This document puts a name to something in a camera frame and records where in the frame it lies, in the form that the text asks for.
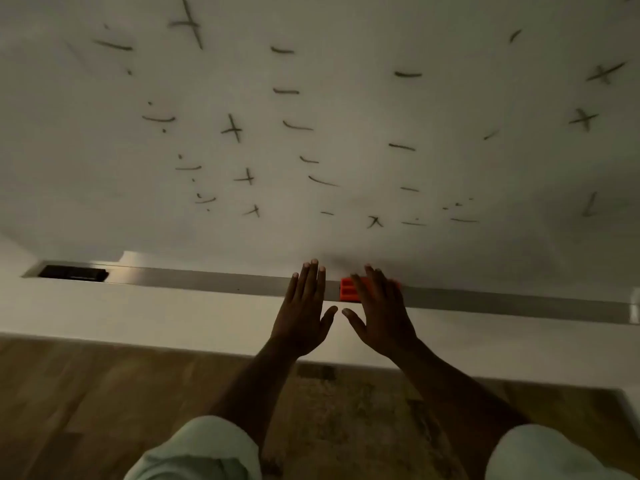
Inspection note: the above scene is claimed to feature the grey metal board tray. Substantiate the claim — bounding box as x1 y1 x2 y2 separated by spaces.
22 260 640 325

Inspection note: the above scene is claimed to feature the black board eraser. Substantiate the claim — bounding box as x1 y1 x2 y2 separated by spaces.
38 265 110 283

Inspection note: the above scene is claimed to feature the person's right forearm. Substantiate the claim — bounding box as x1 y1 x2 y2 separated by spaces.
386 340 533 480

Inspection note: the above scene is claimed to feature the person's left forearm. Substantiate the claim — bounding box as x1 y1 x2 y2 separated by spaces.
209 340 307 453

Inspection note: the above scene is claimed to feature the white marker board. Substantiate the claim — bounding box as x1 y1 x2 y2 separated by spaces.
0 0 640 295

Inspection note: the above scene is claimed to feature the person's white right sleeve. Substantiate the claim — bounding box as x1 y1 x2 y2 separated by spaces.
484 424 639 480

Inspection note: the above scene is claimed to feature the person's white left sleeve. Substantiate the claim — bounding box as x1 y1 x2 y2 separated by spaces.
123 416 264 480

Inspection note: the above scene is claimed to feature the patterned beige rug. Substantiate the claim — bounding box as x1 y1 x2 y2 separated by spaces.
257 362 506 480

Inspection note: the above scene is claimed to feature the red board eraser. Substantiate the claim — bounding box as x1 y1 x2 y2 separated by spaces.
340 277 402 302

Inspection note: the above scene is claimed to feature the person's right hand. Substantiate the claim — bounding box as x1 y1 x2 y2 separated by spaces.
341 265 420 359

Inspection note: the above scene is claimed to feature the person's white sleeve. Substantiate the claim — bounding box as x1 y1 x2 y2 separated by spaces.
484 424 639 480
123 416 264 480

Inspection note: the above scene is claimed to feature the person's left hand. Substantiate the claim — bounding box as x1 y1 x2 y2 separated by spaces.
269 259 339 358

